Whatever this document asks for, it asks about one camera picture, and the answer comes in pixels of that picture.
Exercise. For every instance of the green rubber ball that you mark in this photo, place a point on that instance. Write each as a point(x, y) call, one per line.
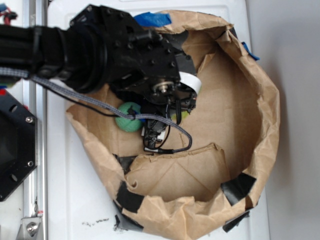
point(128, 125)

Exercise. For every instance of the white plastic tray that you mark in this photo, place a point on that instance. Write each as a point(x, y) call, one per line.
point(78, 205)

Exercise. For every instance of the brown paper bag bin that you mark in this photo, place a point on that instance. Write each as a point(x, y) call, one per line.
point(235, 131)

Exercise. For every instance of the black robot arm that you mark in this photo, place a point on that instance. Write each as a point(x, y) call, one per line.
point(105, 46)

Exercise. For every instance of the green plush frog toy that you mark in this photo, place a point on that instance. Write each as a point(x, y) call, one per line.
point(173, 116)

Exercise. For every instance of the blue masking tape piece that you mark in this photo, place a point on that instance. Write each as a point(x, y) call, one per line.
point(149, 19)

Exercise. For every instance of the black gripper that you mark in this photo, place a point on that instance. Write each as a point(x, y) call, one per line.
point(147, 66)

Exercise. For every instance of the aluminium frame rail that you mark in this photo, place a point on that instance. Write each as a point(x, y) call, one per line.
point(33, 225)

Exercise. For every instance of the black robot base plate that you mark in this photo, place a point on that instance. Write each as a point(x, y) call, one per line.
point(16, 139)

